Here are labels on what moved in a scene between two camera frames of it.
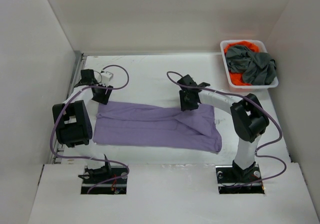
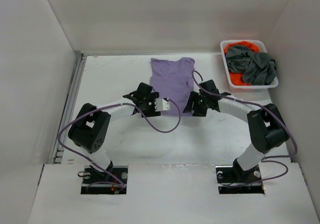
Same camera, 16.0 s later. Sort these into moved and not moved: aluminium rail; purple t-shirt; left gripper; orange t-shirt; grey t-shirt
Moved: purple t-shirt; left gripper
Not moved: aluminium rail; orange t-shirt; grey t-shirt
